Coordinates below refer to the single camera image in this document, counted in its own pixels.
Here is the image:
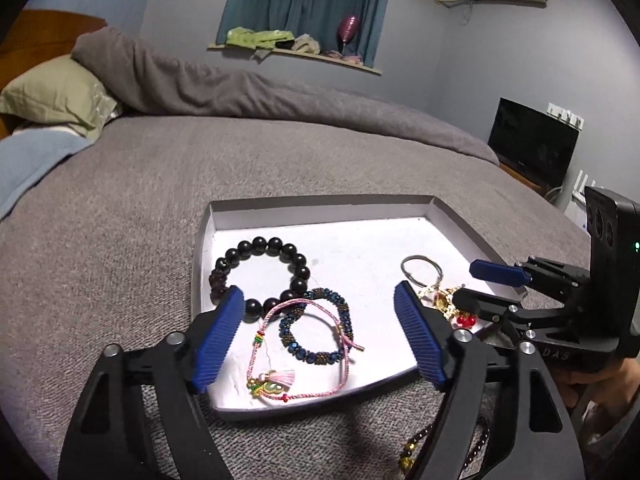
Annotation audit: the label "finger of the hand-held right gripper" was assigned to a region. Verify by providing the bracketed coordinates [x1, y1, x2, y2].
[452, 285, 577, 331]
[469, 256, 592, 307]

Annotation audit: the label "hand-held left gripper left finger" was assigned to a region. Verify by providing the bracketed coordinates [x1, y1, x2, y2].
[57, 285, 246, 480]

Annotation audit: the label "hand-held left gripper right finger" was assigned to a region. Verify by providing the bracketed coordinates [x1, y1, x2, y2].
[393, 281, 586, 480]

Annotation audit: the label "red bead gold keychain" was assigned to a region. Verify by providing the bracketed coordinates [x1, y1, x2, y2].
[400, 255, 482, 332]

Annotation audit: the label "pink cord bracelet with tassel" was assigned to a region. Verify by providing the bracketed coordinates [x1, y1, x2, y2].
[244, 297, 366, 404]

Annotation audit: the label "grey cardboard box tray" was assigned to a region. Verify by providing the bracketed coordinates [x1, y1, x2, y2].
[191, 194, 529, 421]

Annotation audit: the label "blue bead bracelet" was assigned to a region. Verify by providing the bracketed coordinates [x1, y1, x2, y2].
[278, 287, 357, 365]

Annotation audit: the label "large dark bead bracelet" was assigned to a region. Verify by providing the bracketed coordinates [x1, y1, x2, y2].
[210, 236, 312, 323]

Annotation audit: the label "person's right hand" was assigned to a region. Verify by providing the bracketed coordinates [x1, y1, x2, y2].
[552, 346, 640, 413]

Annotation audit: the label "white router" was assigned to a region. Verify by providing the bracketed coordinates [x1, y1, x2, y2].
[569, 170, 602, 232]

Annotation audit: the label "wooden television stand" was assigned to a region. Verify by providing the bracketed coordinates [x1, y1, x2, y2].
[497, 160, 547, 194]

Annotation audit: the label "black television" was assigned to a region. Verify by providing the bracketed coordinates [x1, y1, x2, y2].
[487, 97, 581, 194]

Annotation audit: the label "grey bed cover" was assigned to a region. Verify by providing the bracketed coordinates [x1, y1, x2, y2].
[0, 114, 603, 480]

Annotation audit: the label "grey duvet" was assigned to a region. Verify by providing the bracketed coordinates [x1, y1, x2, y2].
[72, 27, 501, 166]

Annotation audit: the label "light blue pillow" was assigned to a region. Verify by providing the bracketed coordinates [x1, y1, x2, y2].
[0, 127, 94, 222]

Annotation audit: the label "pink items on sill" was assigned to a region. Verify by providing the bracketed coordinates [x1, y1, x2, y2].
[320, 50, 366, 66]

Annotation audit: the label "window sill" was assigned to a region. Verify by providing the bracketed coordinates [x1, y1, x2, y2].
[207, 42, 384, 77]

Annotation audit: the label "pink balloon on stick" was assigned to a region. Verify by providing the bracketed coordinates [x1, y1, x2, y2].
[336, 15, 362, 56]

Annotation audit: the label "green pillow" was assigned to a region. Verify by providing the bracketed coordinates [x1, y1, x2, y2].
[0, 55, 124, 139]

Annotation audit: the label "green cloth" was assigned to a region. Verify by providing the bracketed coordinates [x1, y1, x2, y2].
[225, 26, 297, 61]

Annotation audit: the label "wooden headboard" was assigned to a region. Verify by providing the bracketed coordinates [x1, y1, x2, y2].
[0, 9, 109, 141]

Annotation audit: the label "brown and gold bead bracelet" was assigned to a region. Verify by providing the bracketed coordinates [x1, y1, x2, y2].
[397, 417, 494, 474]

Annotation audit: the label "white wall hooks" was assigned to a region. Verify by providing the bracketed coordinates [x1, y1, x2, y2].
[547, 102, 586, 129]

